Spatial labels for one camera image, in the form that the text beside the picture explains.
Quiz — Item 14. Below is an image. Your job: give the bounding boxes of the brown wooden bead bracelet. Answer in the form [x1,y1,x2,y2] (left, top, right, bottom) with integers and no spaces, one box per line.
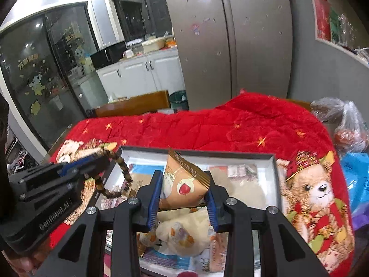
[93,142,134,199]

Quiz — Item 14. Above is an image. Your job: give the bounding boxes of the glass sliding door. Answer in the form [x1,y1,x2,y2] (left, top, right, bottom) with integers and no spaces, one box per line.
[1,3,107,149]

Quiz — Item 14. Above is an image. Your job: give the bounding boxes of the red box on shelf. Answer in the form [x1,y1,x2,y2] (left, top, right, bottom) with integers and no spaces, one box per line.
[314,0,331,41]

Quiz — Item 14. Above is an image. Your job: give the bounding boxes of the silver double-door refrigerator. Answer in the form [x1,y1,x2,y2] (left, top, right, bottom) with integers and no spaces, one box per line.
[166,0,293,110]

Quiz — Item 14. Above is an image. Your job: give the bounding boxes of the white plush lamb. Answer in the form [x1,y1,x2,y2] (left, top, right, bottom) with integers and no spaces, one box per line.
[137,207,216,257]

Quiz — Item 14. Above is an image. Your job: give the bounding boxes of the red teddy bear blanket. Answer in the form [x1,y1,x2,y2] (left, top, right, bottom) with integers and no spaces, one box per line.
[51,93,355,276]

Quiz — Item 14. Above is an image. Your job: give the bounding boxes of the black shallow gift box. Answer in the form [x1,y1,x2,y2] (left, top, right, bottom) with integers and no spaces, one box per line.
[117,147,281,276]

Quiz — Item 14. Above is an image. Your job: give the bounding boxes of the blue plastic bag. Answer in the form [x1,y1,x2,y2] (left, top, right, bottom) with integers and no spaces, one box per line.
[340,153,368,212]

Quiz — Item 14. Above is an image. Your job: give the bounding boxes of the black microwave oven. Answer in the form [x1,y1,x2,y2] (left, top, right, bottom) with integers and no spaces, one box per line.
[91,41,127,70]

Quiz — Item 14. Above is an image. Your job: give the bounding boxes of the white wall shelf unit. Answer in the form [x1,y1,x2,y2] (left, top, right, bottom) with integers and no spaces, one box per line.
[313,0,368,68]

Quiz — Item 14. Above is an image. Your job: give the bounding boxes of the person left hand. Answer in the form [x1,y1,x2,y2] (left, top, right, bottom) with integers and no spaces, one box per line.
[1,237,51,276]

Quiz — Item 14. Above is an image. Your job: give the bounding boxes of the clear plastic bag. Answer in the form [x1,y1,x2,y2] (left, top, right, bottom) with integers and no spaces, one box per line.
[310,97,368,157]

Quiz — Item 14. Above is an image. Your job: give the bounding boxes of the white kitchen cabinet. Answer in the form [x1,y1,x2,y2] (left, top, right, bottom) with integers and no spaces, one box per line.
[97,48,185,98]

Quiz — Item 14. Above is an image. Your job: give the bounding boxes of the magenta plush bear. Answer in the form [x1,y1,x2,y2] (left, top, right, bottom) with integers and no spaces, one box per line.
[176,271,198,277]

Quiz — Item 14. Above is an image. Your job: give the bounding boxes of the wooden chair back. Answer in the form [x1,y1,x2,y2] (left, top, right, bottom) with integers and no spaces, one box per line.
[86,90,171,118]

